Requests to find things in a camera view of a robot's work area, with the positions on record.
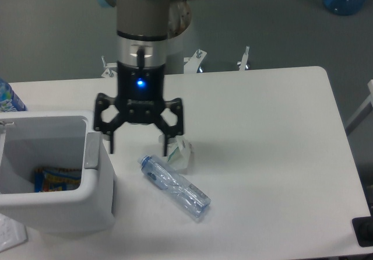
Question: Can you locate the white push-button trash can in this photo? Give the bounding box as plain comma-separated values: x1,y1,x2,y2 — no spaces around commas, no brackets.
1,110,116,233

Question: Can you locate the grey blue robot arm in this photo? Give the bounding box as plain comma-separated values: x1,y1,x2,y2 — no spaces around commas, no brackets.
93,0,187,155

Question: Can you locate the blue labelled drink bottle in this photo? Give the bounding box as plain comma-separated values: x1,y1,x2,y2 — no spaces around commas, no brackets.
1,79,27,113

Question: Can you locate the clear blue plastic bottle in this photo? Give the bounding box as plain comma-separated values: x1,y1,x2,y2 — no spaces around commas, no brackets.
138,154,212,222

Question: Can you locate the black table corner clamp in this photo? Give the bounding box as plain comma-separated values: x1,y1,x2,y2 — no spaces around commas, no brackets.
352,216,372,247

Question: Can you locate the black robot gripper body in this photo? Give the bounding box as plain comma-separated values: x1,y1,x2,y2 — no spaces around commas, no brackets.
115,62,166,124

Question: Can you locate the crumpled white paper wrapper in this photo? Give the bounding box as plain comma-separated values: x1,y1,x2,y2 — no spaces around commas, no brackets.
161,135,193,174

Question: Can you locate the colourful snack wrapper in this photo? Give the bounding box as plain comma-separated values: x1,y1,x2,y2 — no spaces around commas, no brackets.
34,167,82,192

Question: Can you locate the white side frame bar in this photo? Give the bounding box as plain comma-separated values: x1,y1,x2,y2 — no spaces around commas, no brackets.
344,80,372,136

